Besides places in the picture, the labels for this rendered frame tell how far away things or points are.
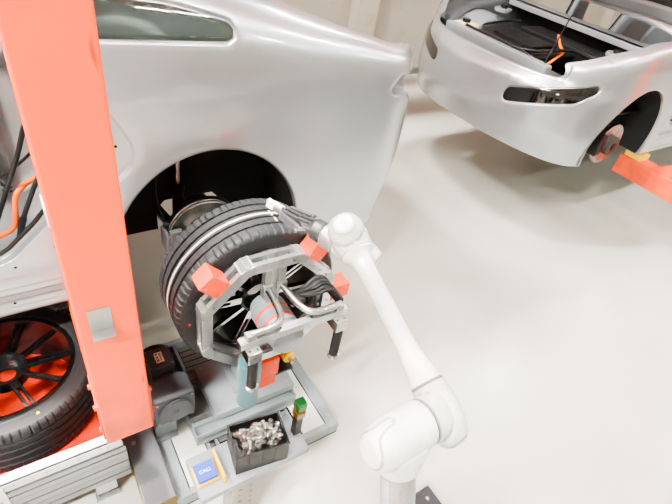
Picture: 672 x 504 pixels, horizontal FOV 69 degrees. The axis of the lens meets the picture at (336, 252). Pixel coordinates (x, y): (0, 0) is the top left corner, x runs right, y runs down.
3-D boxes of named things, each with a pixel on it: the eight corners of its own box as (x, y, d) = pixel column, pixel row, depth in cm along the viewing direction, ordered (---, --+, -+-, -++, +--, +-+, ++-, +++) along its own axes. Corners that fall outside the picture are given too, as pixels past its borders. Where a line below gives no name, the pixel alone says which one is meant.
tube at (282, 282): (317, 276, 188) (320, 255, 181) (343, 309, 176) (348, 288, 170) (275, 288, 179) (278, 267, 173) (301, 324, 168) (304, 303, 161)
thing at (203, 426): (263, 353, 267) (264, 341, 261) (294, 404, 245) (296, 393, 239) (171, 386, 243) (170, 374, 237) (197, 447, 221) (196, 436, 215)
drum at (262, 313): (278, 310, 198) (281, 285, 189) (303, 347, 185) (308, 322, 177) (246, 320, 191) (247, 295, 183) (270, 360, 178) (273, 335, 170)
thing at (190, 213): (221, 259, 237) (247, 204, 225) (227, 269, 232) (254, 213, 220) (157, 254, 215) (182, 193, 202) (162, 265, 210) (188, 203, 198)
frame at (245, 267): (315, 328, 221) (333, 233, 187) (322, 338, 217) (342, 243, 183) (197, 370, 194) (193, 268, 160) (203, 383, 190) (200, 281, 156)
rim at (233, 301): (311, 239, 221) (233, 193, 182) (338, 271, 207) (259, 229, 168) (241, 318, 229) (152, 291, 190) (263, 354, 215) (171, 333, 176)
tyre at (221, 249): (332, 232, 226) (231, 168, 175) (360, 263, 212) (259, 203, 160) (242, 333, 237) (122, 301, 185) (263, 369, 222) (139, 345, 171)
